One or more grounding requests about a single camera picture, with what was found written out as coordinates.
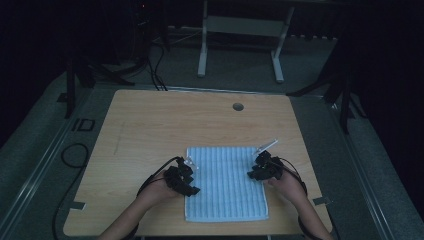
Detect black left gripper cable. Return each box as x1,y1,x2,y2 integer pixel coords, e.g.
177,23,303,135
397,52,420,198
125,156,181,240

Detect blue striped towel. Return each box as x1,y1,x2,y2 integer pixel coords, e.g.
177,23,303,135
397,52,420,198
184,146,270,223

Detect grey tape piece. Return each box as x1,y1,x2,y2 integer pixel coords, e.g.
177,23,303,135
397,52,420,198
67,200,87,211
312,196,332,207

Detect person's right hand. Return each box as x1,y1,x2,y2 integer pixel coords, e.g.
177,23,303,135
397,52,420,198
266,171,307,206

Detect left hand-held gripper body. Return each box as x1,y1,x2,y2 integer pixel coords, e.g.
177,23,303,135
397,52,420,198
163,155,200,193

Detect metal floor rail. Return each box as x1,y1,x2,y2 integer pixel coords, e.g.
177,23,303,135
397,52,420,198
0,89,98,235
327,98,395,240

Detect white metal desk frame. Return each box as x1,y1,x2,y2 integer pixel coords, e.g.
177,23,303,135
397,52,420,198
197,0,296,84

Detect person's left hand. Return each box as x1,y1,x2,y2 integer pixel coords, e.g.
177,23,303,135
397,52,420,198
142,171,183,203

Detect black looped floor cable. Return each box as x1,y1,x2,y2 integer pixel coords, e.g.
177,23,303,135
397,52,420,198
52,142,91,240

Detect black floor cables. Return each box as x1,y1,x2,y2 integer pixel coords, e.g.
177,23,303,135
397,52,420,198
145,43,170,92

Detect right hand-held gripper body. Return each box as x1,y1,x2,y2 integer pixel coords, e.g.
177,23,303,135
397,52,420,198
252,138,285,180

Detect black metal stand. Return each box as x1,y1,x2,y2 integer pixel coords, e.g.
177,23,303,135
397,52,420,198
285,33,368,135
56,49,136,120

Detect dark equipment rack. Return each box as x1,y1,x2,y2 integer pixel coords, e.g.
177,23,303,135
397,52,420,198
129,0,152,69

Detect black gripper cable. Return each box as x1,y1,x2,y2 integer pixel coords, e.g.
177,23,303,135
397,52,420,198
278,156,322,240
125,156,181,240

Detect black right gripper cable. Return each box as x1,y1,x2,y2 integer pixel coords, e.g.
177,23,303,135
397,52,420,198
278,156,322,240

